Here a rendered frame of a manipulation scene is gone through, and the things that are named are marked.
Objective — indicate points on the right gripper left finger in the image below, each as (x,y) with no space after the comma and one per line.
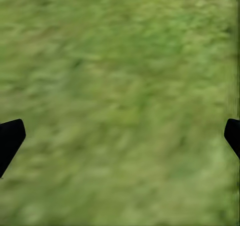
(12,134)

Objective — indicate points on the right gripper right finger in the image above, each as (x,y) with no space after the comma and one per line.
(232,135)

